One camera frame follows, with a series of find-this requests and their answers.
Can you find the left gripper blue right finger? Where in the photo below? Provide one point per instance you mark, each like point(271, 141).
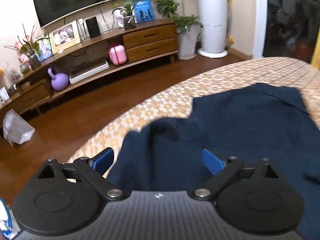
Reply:
point(213, 163)

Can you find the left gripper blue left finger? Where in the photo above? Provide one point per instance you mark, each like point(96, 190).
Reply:
point(102, 161)

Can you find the navy blue t-shirt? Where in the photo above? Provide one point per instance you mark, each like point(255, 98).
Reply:
point(250, 123)

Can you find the floral lace table cover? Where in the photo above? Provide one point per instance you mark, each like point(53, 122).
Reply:
point(176, 101)

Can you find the white flat device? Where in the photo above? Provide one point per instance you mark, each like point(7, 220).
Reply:
point(86, 70)

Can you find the purple kettlebell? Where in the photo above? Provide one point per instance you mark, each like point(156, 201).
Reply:
point(59, 81)

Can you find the white shopping bag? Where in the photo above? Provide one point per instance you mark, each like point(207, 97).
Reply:
point(15, 129)

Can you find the pink case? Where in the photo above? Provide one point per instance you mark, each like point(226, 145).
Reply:
point(117, 54)

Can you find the blue white polo shirt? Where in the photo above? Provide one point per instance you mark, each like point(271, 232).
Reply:
point(6, 221)

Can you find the wooden tv cabinet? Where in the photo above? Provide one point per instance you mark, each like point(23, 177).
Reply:
point(146, 42)

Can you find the framed photo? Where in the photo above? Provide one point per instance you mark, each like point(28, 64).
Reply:
point(64, 37)

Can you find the black speaker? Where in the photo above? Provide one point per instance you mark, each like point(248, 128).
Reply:
point(93, 27)

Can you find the potted green plant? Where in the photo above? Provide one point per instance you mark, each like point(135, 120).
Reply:
point(188, 27)

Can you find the blue picture board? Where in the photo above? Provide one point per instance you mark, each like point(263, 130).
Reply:
point(144, 11)

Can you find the white tower air conditioner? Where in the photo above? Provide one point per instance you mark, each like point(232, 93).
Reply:
point(213, 15)

